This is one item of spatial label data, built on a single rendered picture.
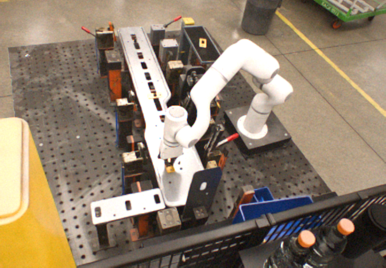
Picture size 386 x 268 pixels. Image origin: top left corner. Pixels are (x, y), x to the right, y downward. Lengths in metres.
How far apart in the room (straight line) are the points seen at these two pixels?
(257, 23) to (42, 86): 2.96
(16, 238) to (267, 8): 4.22
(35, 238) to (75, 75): 2.15
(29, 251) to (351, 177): 3.08
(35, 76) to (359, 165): 2.82
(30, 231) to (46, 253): 0.05
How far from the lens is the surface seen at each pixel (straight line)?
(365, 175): 3.35
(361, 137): 3.68
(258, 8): 4.37
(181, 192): 1.42
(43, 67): 2.51
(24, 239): 0.28
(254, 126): 1.94
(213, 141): 1.46
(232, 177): 1.89
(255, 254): 0.89
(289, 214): 0.83
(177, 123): 1.21
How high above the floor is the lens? 2.21
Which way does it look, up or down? 46 degrees down
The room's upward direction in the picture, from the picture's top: 12 degrees clockwise
